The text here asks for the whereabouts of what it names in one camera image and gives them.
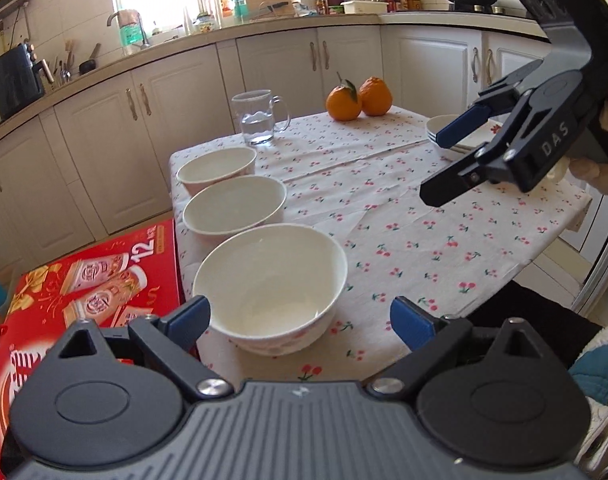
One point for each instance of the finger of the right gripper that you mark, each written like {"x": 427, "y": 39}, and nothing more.
{"x": 483, "y": 165}
{"x": 500, "y": 98}

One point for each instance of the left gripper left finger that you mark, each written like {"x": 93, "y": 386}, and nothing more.
{"x": 106, "y": 396}

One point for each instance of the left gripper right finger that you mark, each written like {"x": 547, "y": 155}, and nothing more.
{"x": 497, "y": 397}

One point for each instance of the large white bowl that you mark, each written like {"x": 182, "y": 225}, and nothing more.
{"x": 273, "y": 290}

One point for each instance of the white kitchen cabinets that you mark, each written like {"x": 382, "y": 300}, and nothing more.
{"x": 92, "y": 159}

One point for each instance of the person right hand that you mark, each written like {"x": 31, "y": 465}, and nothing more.
{"x": 592, "y": 166}

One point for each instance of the red drink carton box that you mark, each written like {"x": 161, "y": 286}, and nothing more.
{"x": 110, "y": 283}

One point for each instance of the orange without leaf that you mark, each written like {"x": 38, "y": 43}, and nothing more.
{"x": 376, "y": 98}

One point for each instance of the cherry print tablecloth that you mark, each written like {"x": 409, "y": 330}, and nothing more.
{"x": 358, "y": 182}

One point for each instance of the orange with green leaf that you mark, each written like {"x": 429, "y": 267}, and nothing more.
{"x": 343, "y": 103}

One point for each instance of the white tray on counter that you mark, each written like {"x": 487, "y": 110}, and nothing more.
{"x": 364, "y": 7}

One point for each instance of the glass water pitcher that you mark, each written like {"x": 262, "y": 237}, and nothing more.
{"x": 261, "y": 115}

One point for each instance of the wooden cutting board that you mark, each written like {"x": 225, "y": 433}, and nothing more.
{"x": 269, "y": 8}

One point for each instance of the small floral white bowl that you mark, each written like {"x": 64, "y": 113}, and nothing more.
{"x": 214, "y": 167}

